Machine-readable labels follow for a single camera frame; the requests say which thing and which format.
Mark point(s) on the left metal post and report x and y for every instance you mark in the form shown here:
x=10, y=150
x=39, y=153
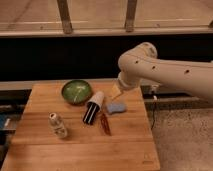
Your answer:
x=65, y=16

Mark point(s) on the right metal post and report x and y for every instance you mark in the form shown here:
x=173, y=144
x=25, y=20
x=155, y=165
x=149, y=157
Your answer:
x=130, y=15

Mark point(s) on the white and black cup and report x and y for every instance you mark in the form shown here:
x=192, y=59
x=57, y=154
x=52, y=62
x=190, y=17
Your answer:
x=93, y=106

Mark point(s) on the green bowl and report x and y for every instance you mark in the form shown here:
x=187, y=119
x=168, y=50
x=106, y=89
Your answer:
x=76, y=92

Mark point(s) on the metal post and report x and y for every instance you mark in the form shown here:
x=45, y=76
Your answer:
x=65, y=16
x=130, y=15

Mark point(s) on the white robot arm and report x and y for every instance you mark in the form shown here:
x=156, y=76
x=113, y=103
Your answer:
x=194, y=78

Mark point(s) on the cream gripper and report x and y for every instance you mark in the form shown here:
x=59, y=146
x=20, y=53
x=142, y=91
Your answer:
x=116, y=91

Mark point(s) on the clear plastic bottle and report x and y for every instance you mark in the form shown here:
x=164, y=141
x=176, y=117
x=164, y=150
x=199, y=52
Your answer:
x=57, y=125

